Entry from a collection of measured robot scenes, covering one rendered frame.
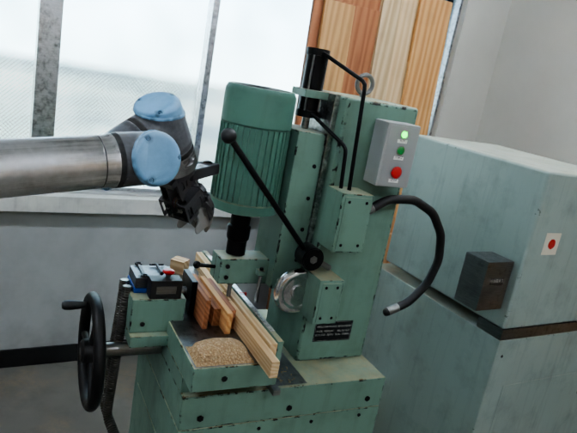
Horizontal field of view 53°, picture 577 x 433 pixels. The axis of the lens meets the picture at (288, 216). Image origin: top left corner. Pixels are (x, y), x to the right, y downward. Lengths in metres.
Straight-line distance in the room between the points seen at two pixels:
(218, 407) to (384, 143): 0.75
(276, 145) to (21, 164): 0.67
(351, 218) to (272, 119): 0.30
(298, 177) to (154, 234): 1.56
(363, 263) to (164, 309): 0.54
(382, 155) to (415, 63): 1.91
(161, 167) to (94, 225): 1.88
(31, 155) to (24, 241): 1.91
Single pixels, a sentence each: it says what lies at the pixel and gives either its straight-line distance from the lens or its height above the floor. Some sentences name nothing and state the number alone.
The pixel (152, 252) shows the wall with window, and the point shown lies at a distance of 2.94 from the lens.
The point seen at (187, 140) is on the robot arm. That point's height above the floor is 1.39.
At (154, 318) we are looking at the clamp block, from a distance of 1.49.
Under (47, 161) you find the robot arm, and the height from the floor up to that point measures 1.37.
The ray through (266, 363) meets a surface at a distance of 1.33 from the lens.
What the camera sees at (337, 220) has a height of 1.23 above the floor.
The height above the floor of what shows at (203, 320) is 0.92.
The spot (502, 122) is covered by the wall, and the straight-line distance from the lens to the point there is 3.81.
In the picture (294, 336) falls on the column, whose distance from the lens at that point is 1.60.
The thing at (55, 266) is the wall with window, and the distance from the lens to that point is 2.86.
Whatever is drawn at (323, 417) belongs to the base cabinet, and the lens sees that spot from 1.61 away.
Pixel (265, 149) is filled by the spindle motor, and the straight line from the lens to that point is 1.37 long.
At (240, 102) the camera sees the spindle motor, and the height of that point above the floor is 1.47.
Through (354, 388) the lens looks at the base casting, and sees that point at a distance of 1.61.
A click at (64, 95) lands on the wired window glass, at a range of 2.74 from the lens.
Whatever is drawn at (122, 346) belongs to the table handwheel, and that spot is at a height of 0.82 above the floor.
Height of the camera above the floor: 1.57
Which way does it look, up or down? 14 degrees down
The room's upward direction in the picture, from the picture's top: 10 degrees clockwise
